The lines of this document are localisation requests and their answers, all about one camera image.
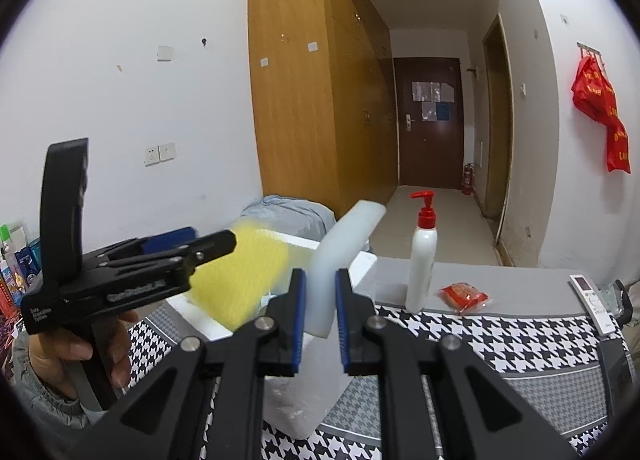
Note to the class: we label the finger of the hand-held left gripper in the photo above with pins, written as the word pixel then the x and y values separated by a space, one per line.
pixel 210 247
pixel 170 238

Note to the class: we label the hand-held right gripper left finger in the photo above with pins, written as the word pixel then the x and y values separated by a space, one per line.
pixel 299 320

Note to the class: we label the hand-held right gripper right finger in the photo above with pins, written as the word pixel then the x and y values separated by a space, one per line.
pixel 342 320

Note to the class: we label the yellow foam net sleeve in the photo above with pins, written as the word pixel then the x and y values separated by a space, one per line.
pixel 240 285

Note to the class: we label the white foam box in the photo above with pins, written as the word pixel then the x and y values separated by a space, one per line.
pixel 310 390

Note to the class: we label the pale blue foam strip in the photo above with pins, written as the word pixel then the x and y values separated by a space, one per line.
pixel 345 245

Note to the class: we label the person's left forearm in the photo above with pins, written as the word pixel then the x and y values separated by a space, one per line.
pixel 35 395

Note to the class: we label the person's left hand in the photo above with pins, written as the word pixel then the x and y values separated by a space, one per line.
pixel 60 355

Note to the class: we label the pile of colourful packages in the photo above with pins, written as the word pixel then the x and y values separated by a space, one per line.
pixel 20 260

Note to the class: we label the grey blue cloth bundle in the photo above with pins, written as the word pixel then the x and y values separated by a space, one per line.
pixel 285 212

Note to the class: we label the white pump lotion bottle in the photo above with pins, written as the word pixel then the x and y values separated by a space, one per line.
pixel 421 265

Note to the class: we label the red snack packet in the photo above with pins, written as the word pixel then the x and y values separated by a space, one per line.
pixel 462 296

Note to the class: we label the wooden wardrobe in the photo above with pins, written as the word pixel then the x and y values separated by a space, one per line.
pixel 295 115

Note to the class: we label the houndstooth tablecloth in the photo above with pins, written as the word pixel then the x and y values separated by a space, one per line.
pixel 500 340

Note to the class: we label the red fire extinguisher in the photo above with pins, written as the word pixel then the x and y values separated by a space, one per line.
pixel 467 180

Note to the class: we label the dark brown entrance door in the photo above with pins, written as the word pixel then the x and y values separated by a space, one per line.
pixel 425 150

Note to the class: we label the wooden side door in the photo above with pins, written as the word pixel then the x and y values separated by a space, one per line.
pixel 497 140

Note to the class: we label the taped paper notices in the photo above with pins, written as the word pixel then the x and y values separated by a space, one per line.
pixel 432 100

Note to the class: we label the white remote control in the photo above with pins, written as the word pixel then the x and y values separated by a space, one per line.
pixel 592 302

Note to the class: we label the clear plastic container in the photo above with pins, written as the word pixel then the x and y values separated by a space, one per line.
pixel 614 294

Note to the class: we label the black smartphone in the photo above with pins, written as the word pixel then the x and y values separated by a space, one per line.
pixel 617 370

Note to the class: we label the red hanging bag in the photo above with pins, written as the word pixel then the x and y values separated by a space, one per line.
pixel 590 95

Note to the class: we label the white wall socket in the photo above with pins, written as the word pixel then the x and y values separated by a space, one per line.
pixel 151 156
pixel 167 152

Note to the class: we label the white wall switch plate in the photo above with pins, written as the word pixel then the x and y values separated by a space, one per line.
pixel 165 53

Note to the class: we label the metal wall hook rack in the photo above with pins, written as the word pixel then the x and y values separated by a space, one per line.
pixel 590 48

